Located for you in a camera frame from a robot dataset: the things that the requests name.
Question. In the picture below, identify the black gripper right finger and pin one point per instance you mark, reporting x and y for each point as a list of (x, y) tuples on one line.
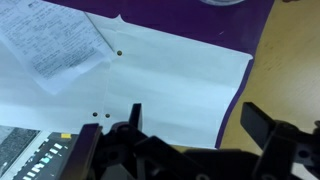
[(281, 143)]

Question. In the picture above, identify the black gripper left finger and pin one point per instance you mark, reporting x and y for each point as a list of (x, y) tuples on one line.
[(83, 150)]

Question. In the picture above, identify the white paper sheet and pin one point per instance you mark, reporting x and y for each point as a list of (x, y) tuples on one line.
[(173, 86)]

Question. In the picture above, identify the printed paper receipt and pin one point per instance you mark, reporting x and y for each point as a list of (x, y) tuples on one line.
[(46, 43)]

